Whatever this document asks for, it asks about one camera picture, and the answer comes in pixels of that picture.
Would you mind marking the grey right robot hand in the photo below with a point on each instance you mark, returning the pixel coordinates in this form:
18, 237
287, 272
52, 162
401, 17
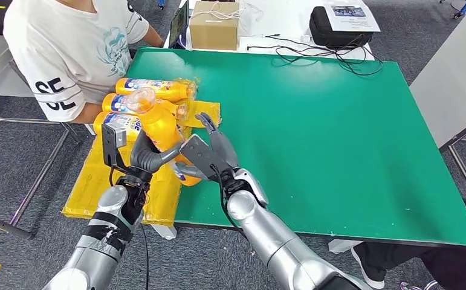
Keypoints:
220, 144

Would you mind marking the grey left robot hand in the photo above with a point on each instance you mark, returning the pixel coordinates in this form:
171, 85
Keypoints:
152, 156

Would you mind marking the orange detergent bottle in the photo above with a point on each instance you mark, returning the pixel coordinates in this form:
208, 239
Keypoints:
160, 128
156, 90
112, 124
116, 104

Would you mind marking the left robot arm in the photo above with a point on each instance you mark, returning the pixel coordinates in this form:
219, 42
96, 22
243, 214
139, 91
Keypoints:
104, 236

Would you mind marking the person's right forearm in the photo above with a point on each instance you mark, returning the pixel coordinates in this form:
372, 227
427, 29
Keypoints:
86, 114

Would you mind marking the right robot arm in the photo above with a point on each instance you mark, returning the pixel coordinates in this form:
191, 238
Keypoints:
280, 240

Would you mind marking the yellow taped sheet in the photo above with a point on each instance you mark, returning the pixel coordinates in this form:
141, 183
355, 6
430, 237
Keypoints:
96, 188

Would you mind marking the white table foot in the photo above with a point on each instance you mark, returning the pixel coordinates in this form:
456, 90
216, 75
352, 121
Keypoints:
343, 245
164, 232

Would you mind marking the brown cardboard box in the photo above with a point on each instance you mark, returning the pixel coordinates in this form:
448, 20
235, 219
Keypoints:
214, 34

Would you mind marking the green table mat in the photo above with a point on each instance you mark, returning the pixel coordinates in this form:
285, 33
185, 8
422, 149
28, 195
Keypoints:
337, 140

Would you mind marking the person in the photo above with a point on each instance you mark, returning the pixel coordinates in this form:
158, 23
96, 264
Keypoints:
437, 264
68, 52

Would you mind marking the small white adapter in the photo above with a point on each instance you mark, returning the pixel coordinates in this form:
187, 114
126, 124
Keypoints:
305, 39

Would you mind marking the white desk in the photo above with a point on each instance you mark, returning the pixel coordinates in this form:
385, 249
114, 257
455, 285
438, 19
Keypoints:
284, 20

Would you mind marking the black zip case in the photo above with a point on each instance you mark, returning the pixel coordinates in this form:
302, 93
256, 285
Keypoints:
328, 36

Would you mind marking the printed paper sheet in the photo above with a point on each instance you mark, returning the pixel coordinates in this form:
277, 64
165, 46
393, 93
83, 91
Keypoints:
353, 22

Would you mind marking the pale grey table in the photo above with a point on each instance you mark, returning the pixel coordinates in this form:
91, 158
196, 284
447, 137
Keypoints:
453, 80

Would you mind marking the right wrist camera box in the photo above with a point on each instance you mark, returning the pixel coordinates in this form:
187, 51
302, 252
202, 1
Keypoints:
202, 154

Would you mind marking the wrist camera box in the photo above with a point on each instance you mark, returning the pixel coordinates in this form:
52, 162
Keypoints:
202, 154
112, 144

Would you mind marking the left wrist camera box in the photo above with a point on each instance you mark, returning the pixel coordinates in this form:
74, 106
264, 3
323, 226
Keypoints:
112, 144

